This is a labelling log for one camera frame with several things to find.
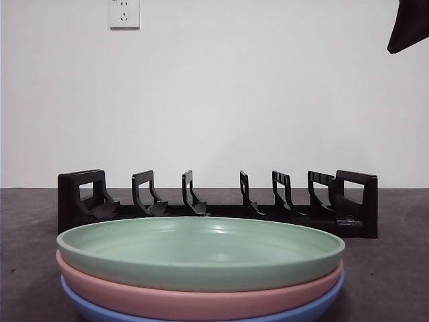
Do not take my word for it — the blue round plate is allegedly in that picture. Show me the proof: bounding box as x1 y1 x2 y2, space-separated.
60 270 346 322

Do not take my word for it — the green round plate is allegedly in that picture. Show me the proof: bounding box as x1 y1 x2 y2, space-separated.
56 216 346 292

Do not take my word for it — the pink round plate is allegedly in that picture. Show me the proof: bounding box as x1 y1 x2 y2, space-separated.
56 251 345 312

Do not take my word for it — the black plate rack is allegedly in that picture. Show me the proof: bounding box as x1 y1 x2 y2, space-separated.
56 168 379 239

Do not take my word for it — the white wall socket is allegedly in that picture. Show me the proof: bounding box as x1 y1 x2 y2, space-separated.
109 0 141 30

